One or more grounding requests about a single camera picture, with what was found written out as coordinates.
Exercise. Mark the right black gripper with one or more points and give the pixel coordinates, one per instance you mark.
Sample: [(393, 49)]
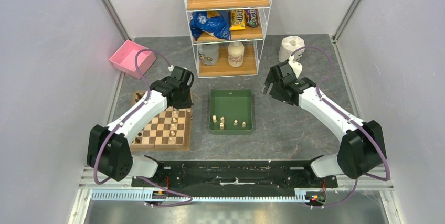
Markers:
[(273, 92)]

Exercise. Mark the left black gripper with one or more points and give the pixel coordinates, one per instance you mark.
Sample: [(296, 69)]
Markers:
[(187, 104)]

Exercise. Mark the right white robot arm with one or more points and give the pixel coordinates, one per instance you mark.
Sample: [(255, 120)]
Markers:
[(362, 146)]

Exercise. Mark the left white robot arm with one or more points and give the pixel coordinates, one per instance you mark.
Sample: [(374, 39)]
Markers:
[(109, 151)]

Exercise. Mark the wooden chess board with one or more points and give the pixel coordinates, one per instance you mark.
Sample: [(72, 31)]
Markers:
[(155, 135)]

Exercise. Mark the green metal tray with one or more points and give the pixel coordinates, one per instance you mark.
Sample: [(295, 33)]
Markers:
[(233, 105)]

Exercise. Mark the white toilet paper roll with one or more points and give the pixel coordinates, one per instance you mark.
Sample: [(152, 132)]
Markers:
[(289, 44)]

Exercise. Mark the white patterned bottle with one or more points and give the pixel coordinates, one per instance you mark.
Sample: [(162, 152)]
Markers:
[(236, 52)]

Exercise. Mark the grey patterned mug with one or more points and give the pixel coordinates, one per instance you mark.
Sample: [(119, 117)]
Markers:
[(208, 54)]

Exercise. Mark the pink plastic bin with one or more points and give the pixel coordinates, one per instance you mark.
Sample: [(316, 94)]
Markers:
[(123, 59)]

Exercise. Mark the brown candy bag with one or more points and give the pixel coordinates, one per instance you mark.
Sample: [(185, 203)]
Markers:
[(252, 18)]

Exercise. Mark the yellow candy bag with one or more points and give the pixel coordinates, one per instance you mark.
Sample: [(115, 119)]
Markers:
[(237, 20)]

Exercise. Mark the blue snack bag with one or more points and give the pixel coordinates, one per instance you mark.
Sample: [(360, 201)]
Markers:
[(215, 23)]

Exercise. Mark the white wire wooden shelf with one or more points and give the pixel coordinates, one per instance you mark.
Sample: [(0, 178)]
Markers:
[(252, 38)]

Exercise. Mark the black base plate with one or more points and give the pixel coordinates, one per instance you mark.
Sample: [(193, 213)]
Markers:
[(282, 173)]

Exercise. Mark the aluminium rail frame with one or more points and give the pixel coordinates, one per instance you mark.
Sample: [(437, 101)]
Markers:
[(368, 201)]

